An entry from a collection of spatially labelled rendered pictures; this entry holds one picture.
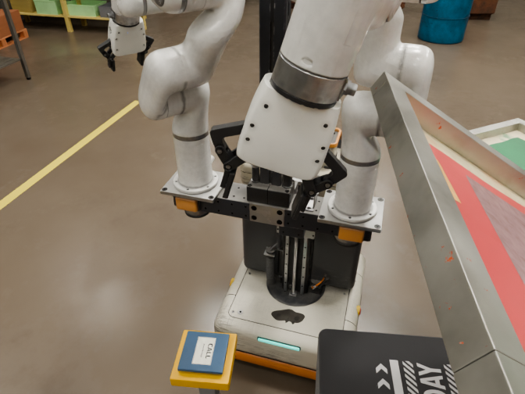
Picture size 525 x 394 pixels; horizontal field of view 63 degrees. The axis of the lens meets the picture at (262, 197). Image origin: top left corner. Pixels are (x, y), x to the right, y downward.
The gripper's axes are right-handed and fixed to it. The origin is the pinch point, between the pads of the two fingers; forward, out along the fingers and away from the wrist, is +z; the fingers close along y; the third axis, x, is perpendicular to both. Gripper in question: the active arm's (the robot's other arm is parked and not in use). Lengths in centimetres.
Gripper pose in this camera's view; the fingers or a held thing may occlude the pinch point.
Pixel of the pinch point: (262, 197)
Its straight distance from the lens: 54.5
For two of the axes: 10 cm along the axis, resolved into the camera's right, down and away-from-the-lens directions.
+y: -9.5, -2.9, -1.0
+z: -2.9, 7.6, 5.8
